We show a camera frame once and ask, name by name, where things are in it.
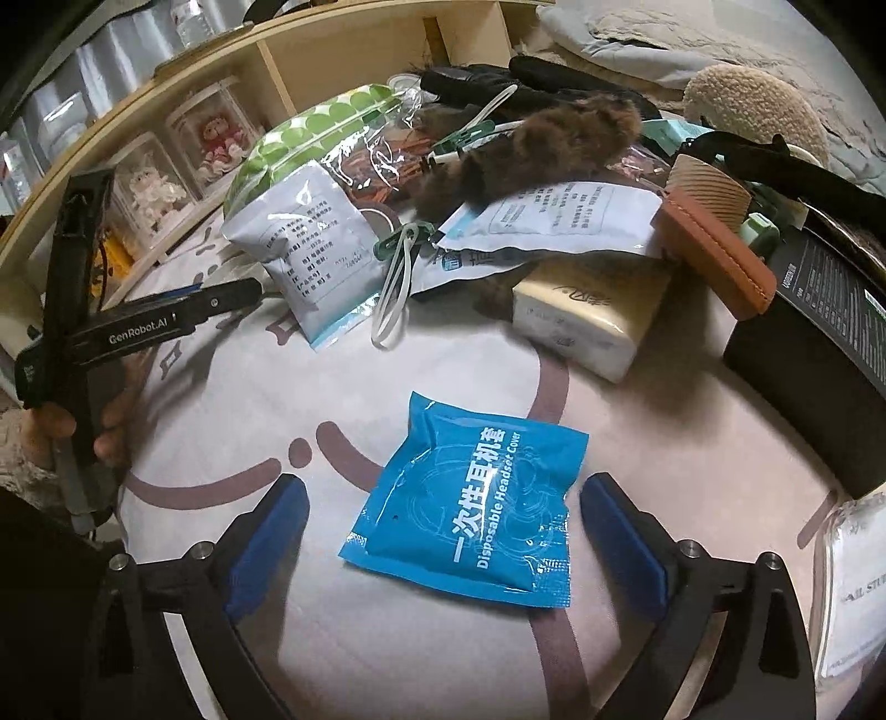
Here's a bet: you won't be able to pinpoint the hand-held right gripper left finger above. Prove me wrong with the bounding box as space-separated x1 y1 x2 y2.
90 474 310 720

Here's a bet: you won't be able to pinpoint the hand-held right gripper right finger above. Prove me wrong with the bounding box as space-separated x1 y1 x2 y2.
580 472 818 720

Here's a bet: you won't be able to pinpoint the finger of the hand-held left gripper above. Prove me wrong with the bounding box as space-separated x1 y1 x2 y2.
125 280 205 306
181 277 265 325

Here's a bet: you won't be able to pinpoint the small white medicine sachet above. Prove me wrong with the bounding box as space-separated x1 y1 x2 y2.
221 159 387 353

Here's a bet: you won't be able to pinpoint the blue headset cover packet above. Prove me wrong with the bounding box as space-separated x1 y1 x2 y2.
338 391 591 610

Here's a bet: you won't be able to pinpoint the clear nail box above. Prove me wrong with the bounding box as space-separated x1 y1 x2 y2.
811 493 886 690

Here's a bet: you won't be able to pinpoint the large white blue medicine bag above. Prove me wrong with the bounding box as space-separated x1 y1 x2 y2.
410 181 667 295

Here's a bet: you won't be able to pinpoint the person's left hand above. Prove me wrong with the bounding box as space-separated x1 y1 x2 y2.
19 360 150 475

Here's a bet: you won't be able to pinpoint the display box with white doll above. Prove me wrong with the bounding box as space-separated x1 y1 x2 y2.
104 135 198 250

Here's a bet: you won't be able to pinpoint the display box with red doll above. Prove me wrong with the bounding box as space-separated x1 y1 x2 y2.
164 78 267 202

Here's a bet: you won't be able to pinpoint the green dotted pouch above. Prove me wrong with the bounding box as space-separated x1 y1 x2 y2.
225 83 404 223

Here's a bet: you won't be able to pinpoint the clear bag of brown sticks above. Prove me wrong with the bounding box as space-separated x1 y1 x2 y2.
318 90 472 209

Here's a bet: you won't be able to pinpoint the grey curtain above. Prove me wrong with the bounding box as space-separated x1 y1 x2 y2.
0 0 182 182

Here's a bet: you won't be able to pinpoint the beige printed bedsheet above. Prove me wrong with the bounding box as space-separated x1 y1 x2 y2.
104 173 886 720

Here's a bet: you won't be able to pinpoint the pale yellow tissue pack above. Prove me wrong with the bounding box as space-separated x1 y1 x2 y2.
511 259 676 383

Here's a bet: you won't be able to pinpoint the clear water bottle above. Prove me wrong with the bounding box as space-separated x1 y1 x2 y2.
169 0 217 49

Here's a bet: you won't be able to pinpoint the wooden shelf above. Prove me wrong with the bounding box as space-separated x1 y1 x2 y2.
0 0 527 306

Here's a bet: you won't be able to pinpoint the large black box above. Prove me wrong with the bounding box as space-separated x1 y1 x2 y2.
721 225 886 500

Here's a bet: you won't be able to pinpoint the black round hat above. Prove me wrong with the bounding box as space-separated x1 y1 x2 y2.
242 0 309 22

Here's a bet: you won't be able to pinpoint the brown leather case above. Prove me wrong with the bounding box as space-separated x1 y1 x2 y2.
651 194 777 323

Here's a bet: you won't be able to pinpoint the black fluffy gloves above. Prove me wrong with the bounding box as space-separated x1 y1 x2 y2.
419 55 662 122

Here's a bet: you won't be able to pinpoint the mint green small case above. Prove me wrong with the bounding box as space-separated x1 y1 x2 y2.
737 211 783 262

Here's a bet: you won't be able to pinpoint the brown fur tail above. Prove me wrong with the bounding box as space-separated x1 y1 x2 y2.
411 93 645 219

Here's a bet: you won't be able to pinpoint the ribbed wooden brush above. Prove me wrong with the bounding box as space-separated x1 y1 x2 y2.
664 153 752 229

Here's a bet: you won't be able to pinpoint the dark feather package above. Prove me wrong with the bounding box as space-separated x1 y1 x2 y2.
806 199 886 278

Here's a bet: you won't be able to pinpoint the teal packet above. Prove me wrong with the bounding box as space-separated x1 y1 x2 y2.
642 117 715 152

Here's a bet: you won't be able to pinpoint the beige fluffy hat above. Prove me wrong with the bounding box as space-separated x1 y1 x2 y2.
682 65 832 167

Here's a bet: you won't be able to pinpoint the grey folded blanket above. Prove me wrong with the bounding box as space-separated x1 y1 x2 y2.
595 6 886 182

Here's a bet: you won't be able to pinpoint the white cable ties green clip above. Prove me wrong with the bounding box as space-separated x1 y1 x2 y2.
427 84 522 166
370 222 436 349

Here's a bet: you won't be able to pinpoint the black strap bag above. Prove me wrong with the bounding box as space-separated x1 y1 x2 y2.
682 128 886 209

